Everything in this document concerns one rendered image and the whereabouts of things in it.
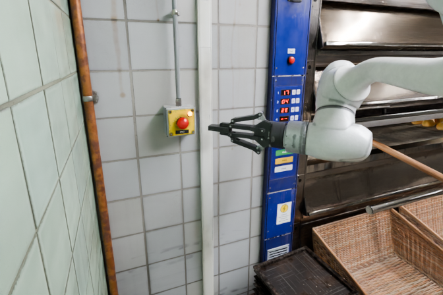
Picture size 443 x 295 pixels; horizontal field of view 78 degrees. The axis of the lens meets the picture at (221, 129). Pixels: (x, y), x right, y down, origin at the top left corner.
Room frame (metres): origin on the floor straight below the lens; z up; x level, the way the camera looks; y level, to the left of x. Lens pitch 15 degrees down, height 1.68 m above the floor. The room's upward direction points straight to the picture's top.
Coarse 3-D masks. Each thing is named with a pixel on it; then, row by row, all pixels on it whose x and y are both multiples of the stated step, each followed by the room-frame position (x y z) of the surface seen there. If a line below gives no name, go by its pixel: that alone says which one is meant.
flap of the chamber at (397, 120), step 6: (432, 108) 1.52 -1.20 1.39; (438, 108) 1.50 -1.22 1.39; (372, 114) 1.37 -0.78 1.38; (378, 114) 1.36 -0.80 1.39; (432, 114) 1.25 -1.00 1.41; (438, 114) 1.27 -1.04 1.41; (384, 120) 1.14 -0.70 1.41; (390, 120) 1.15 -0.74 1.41; (396, 120) 1.16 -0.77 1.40; (402, 120) 1.17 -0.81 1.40; (408, 120) 1.19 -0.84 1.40; (414, 120) 1.20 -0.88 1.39; (420, 120) 1.22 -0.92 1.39; (366, 126) 1.09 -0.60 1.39; (372, 126) 1.11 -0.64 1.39
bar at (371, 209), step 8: (424, 192) 0.93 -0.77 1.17; (432, 192) 0.94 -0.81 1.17; (440, 192) 0.95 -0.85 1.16; (392, 200) 0.87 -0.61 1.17; (400, 200) 0.88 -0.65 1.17; (408, 200) 0.88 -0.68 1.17; (416, 200) 0.90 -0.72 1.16; (368, 208) 0.84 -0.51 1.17; (376, 208) 0.83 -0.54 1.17; (384, 208) 0.84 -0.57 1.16; (392, 208) 0.86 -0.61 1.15
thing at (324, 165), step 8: (408, 144) 1.48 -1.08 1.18; (416, 144) 1.48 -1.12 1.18; (424, 144) 1.48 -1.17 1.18; (432, 144) 1.50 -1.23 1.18; (440, 144) 1.53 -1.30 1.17; (376, 152) 1.35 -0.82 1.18; (384, 152) 1.36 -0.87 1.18; (400, 152) 1.40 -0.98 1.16; (408, 152) 1.43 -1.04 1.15; (416, 152) 1.45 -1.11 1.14; (312, 160) 1.24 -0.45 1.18; (320, 160) 1.24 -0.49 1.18; (368, 160) 1.32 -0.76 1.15; (312, 168) 1.19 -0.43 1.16; (320, 168) 1.20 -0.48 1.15; (328, 168) 1.22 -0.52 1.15
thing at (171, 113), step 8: (184, 104) 0.95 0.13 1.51; (168, 112) 0.87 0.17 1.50; (176, 112) 0.88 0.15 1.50; (184, 112) 0.89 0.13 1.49; (192, 112) 0.90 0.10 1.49; (168, 120) 0.88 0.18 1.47; (176, 120) 0.88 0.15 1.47; (192, 120) 0.90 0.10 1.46; (168, 128) 0.88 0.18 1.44; (176, 128) 0.88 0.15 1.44; (192, 128) 0.90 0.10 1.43; (168, 136) 0.88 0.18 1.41
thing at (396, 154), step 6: (372, 144) 1.29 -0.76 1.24; (378, 144) 1.27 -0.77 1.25; (384, 150) 1.23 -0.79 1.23; (390, 150) 1.21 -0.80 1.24; (396, 156) 1.18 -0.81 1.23; (402, 156) 1.16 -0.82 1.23; (408, 162) 1.13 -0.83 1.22; (414, 162) 1.11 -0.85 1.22; (420, 168) 1.08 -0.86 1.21; (426, 168) 1.06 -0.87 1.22; (432, 174) 1.03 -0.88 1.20; (438, 174) 1.02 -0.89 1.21
